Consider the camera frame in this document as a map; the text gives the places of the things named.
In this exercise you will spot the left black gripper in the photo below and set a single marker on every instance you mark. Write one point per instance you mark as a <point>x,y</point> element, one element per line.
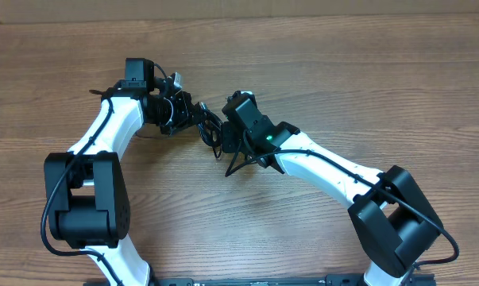
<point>184,113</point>

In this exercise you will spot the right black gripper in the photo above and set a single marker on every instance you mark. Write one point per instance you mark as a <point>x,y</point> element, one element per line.
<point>229,137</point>

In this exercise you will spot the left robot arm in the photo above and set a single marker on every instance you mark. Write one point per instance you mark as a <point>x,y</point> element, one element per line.
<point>87,212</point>

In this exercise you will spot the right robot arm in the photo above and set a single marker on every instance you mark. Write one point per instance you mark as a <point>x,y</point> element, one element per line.
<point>393,219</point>

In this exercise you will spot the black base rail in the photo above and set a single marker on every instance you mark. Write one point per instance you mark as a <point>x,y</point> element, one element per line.
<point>328,280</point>

